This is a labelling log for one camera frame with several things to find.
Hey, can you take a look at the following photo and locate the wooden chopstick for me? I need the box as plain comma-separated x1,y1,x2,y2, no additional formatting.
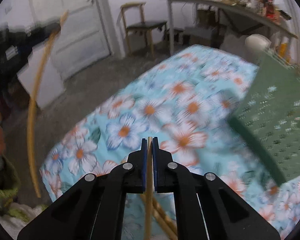
139,194,178,239
144,137,153,240
26,11,69,198
151,198,178,240

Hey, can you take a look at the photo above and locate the green perforated utensil holder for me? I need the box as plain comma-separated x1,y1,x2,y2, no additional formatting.
228,51,300,185

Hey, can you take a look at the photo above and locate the cream white rice paddle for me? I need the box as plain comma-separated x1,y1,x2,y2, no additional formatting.
245,34,271,55

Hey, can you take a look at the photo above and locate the left forearm fluffy sleeve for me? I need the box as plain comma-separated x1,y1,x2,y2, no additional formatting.
0,157,47,239

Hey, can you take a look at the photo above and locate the floral blue tablecloth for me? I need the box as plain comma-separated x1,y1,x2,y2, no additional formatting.
40,46,300,239

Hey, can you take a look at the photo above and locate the white panelled door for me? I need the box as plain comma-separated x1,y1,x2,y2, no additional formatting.
31,0,110,80

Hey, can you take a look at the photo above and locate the wooden chair black seat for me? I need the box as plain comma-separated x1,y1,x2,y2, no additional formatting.
120,2,167,57

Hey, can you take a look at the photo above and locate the white-legged wooden desk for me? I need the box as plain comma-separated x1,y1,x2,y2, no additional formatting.
163,0,299,55

